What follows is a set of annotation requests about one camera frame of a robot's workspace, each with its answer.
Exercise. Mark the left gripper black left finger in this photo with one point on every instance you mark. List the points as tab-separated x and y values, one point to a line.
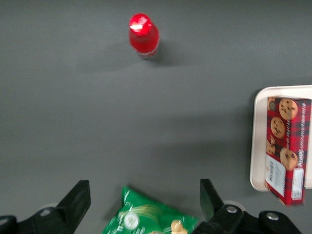
68	209

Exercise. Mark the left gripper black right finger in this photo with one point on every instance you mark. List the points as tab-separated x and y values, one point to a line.
217	217

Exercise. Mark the red tartan cookie box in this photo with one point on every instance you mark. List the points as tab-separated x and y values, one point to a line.
292	136

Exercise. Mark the pale pink plastic tray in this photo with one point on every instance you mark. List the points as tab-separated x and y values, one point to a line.
258	136

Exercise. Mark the green potato chips bag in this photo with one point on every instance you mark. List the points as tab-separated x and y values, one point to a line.
146	217

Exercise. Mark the dark grey table mat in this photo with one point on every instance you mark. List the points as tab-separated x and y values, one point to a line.
97	109

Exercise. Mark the red soda bottle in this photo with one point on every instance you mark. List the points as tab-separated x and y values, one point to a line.
144	36

